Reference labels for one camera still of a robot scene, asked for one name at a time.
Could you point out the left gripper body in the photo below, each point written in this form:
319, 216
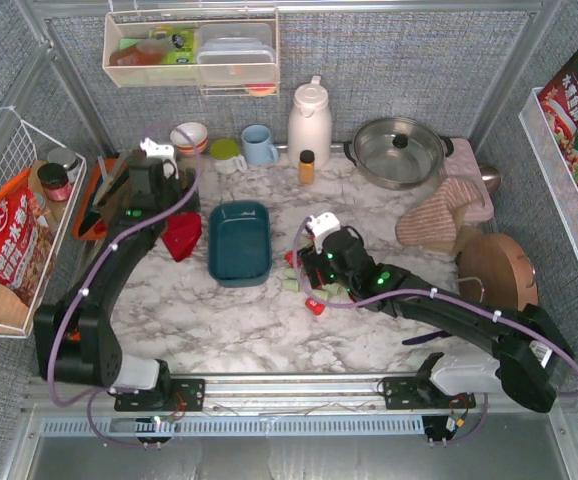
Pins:
145, 163

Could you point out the green coffee capsule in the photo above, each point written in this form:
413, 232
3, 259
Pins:
291, 285
334, 288
320, 296
291, 274

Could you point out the red cloth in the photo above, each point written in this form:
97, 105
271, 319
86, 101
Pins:
182, 234

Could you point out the steel pot with lid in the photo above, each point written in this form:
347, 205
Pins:
397, 153

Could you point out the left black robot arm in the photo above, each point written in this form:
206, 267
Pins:
75, 341

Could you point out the white striped bowl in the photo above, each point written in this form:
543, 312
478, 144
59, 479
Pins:
189, 137

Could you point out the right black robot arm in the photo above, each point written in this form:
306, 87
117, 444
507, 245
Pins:
525, 343

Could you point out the round wooden board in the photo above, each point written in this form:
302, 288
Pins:
494, 270

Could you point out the pink egg tray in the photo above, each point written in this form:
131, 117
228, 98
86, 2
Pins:
462, 163

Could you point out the teal storage basket tray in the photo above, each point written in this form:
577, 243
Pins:
239, 244

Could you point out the right white wall basket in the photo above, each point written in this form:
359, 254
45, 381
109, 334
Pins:
561, 185

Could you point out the clear plastic containers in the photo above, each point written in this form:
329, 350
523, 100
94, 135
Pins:
235, 53

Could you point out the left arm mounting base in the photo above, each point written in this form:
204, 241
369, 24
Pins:
181, 394

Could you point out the orange snack bag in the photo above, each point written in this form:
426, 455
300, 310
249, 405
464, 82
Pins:
25, 243

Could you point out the pink striped towel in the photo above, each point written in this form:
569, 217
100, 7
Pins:
452, 193

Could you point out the orange spice bottle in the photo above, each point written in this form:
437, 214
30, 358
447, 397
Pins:
306, 170

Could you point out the white thermos jug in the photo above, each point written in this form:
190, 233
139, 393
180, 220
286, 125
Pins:
310, 124

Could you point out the left wire basket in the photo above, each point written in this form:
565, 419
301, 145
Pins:
20, 151

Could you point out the orange tray with knives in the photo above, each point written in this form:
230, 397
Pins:
90, 223

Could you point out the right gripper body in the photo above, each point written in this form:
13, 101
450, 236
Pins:
310, 261

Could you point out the right arm mounting base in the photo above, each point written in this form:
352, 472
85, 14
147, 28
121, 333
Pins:
408, 392

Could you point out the green lid white cup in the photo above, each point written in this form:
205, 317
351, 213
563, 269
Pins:
227, 157

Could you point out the cream wall shelf basket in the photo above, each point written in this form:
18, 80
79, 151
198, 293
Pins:
156, 48

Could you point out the blue mug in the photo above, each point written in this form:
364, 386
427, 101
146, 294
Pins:
258, 147

